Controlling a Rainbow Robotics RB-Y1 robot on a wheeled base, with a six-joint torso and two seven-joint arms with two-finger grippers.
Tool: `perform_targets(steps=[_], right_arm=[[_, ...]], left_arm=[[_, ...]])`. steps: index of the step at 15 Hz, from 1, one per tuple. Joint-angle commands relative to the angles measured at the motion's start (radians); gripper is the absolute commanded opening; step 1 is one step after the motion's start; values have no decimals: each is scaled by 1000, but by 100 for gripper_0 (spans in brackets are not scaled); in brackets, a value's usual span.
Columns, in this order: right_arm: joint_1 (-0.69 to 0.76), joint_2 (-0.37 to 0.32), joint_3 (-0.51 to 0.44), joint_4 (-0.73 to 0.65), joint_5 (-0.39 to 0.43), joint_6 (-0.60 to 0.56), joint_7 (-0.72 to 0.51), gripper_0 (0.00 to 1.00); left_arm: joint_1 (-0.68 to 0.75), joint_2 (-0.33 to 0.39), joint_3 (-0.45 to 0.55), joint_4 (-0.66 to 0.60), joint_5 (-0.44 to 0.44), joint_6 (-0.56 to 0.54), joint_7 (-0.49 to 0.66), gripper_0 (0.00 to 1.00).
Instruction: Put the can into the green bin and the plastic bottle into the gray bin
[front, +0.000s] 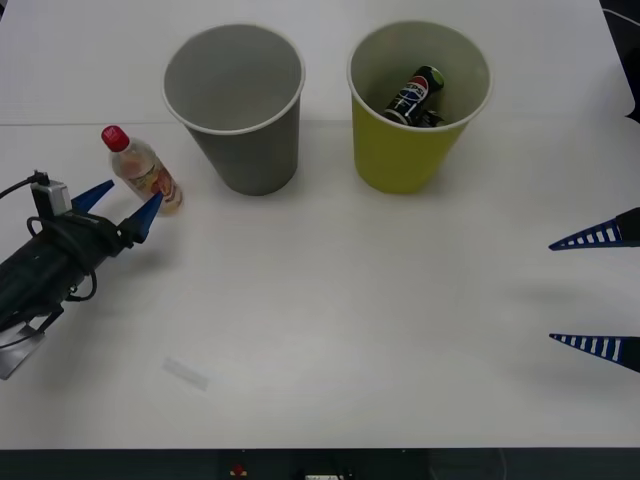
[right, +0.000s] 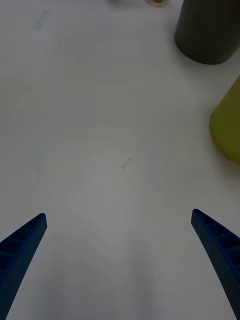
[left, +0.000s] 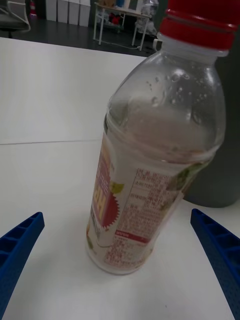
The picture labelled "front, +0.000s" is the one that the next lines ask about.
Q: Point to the black can with round emblem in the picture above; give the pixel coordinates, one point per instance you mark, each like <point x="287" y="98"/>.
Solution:
<point x="412" y="92"/>

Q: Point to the clear bottle with red cap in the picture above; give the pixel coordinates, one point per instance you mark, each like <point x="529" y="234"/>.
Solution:
<point x="145" y="172"/>

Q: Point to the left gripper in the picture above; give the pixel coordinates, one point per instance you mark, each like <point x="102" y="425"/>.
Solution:
<point x="95" y="240"/>

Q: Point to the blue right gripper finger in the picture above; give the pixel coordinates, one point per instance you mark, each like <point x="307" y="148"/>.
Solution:
<point x="600" y="236"/>
<point x="600" y="346"/>

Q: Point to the dark crumpled can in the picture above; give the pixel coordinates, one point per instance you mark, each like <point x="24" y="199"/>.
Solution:
<point x="433" y="119"/>

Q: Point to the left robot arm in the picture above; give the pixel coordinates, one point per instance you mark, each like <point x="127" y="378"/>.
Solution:
<point x="30" y="275"/>

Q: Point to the yellow-green plastic bin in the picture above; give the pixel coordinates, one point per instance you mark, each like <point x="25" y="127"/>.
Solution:
<point x="395" y="155"/>

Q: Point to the grey plastic bin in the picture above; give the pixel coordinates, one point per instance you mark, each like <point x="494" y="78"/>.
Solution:
<point x="250" y="155"/>

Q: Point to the red button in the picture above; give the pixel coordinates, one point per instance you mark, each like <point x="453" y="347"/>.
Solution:
<point x="238" y="470"/>

